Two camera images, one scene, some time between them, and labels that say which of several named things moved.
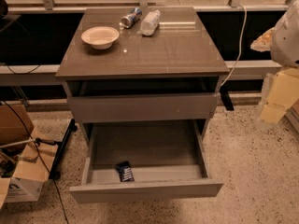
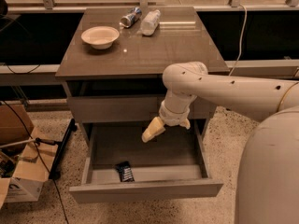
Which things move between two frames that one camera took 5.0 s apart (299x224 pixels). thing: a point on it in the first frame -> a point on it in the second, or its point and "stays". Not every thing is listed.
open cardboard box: x=27 y=156 stays
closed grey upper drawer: x=144 y=107 stays
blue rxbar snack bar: x=125 y=172 stays
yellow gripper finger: x=263 y=42 -> x=174 y=115
